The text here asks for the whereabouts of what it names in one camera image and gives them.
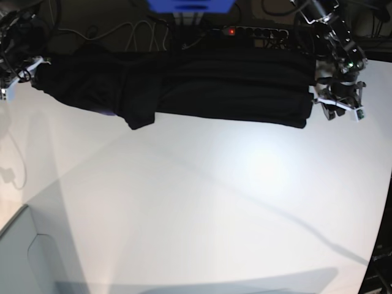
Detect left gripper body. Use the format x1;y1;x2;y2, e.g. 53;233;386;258
313;81;365;120

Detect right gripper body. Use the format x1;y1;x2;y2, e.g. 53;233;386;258
10;56;51;87

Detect black T-shirt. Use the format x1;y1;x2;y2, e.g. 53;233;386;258
32;47;316;130

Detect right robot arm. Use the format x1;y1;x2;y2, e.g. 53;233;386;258
1;4;48;91

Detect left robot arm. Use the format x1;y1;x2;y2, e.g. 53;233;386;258
292;1;368;122

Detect black power strip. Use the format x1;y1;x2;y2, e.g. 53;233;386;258
222;26;289;40

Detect blue box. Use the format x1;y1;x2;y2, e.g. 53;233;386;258
147;0;235;13

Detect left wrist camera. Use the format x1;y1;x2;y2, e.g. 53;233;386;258
351;107;366;123

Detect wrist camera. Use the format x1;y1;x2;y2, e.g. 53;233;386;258
351;107;366;123
0;86;15;101

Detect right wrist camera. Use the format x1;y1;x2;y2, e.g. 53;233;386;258
0;86;15;101

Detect grey cable loops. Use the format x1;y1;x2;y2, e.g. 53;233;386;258
55;15;206;53

